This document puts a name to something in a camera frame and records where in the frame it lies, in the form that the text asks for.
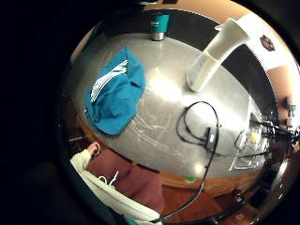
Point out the blue cloth with white stripes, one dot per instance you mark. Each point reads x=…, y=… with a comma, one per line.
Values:
x=115, y=100

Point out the black tripod stand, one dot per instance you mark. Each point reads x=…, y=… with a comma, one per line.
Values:
x=278, y=128

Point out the clear plastic container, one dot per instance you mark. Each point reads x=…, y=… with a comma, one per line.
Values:
x=247, y=156

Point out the teal tumbler with steel base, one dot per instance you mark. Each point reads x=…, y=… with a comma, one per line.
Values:
x=158, y=25

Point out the grey wall fixture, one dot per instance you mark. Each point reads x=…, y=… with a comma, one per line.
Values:
x=291, y=110

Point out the the person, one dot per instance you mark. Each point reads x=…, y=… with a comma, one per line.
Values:
x=131, y=184

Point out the small green object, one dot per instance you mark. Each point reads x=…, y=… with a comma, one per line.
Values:
x=190, y=179

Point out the yellow item in clear container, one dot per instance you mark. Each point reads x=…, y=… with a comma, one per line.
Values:
x=253, y=137

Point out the white paper with dark emblem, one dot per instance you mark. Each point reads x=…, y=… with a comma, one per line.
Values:
x=265, y=53

